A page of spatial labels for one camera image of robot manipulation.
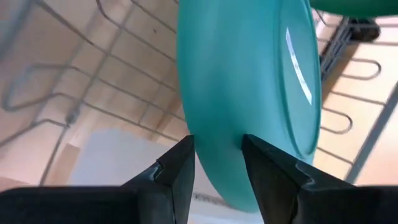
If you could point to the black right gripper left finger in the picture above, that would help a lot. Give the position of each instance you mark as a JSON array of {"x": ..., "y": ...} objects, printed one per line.
[{"x": 93, "y": 205}]

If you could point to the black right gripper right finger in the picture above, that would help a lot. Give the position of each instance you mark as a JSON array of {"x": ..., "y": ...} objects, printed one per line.
[{"x": 295, "y": 199}]

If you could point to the teal plate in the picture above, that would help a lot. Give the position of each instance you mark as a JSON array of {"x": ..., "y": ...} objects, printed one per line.
[{"x": 233, "y": 77}]

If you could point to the dark green plate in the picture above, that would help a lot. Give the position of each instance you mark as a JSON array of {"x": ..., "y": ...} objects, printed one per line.
[{"x": 357, "y": 7}]

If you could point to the white plastic cutlery bin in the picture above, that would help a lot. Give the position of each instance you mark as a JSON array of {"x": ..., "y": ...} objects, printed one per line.
[{"x": 124, "y": 161}]

